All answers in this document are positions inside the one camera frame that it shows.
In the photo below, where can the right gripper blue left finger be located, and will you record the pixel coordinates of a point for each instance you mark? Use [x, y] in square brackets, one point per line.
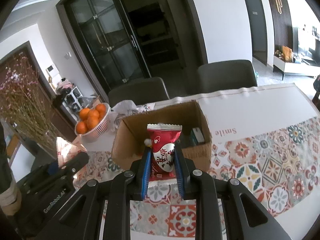
[146, 162]

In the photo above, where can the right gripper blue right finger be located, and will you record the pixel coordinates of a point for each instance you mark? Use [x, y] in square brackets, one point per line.
[178, 164]

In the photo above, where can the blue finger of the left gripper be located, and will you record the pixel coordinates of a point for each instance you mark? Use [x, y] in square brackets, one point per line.
[53, 168]
[74, 165]

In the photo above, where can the red white snack bag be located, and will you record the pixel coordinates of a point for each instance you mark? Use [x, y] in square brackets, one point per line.
[163, 138]

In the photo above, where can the orange biscuit snack packet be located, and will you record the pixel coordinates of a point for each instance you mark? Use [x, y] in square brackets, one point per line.
[67, 153]

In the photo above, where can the white plush bunny toy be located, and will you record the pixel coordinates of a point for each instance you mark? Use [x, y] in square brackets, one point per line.
[148, 142]

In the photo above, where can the teal tissue pack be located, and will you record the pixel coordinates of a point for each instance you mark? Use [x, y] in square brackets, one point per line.
[196, 136]

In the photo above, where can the brown cardboard box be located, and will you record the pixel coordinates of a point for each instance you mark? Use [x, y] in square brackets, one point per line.
[129, 144]

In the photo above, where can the white basket of oranges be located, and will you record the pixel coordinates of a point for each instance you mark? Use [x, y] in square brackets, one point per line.
[93, 123]

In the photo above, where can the floral tissue pouch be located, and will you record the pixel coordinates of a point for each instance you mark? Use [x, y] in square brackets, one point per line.
[127, 108]

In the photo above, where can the glass vase with dried flowers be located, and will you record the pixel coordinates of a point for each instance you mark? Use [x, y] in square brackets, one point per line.
[23, 103]

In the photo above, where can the dark chair left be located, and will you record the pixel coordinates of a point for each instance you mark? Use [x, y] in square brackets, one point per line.
[140, 91]

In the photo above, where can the dark chair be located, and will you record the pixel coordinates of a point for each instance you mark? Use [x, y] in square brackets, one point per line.
[225, 75]
[140, 91]

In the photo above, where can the dark chair middle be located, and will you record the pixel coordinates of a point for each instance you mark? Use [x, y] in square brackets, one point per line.
[225, 75]

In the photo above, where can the black glass cabinet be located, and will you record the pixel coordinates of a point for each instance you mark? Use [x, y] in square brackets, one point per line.
[121, 41]

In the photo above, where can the white tv console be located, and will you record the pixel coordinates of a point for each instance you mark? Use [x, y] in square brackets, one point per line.
[305, 67]

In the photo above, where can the dark slatted wall panel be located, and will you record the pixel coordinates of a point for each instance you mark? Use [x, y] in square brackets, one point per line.
[282, 24]

